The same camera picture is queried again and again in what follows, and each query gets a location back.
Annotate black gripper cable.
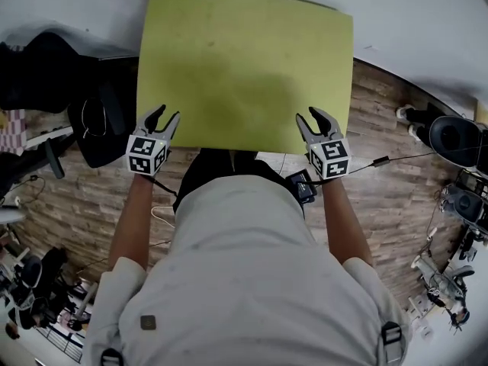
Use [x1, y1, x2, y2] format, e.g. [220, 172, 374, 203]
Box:
[150, 176, 180, 198]

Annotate person's left forearm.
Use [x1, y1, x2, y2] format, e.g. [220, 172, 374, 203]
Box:
[108, 172, 156, 278]

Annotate grey backpack strap buckle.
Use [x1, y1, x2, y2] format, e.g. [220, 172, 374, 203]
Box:
[99, 347, 125, 366]
[380, 319, 404, 366]

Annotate person's grey shirt torso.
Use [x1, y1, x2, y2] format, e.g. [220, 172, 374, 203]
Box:
[83, 173, 413, 366]

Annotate white cable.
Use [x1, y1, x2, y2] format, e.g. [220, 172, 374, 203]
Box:
[150, 204, 177, 229]

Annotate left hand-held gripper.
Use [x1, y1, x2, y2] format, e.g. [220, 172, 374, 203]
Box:
[126, 104, 181, 177]

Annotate person's right forearm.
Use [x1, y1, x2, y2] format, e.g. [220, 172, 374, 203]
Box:
[321, 177, 375, 271]

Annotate black box device at waist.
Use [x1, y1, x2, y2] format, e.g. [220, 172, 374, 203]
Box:
[285, 169, 319, 205]

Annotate green tablecloth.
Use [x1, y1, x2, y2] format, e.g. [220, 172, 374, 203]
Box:
[136, 0, 355, 156]

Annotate pink checkered cloth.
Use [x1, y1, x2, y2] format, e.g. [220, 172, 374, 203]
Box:
[0, 108, 27, 156]

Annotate black cable with adapter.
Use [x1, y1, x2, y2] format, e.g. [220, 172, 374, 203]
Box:
[348, 150, 439, 175]

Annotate black office chair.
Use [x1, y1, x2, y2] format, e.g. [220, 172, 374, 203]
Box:
[0, 31, 139, 190]

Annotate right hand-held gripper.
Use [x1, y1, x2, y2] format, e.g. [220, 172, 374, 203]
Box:
[295, 106, 352, 181]

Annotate black round-backed chair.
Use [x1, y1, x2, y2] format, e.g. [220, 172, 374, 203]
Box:
[428, 114, 484, 172]

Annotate person's black trouser legs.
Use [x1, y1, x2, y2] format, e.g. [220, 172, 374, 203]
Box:
[173, 147, 291, 214]

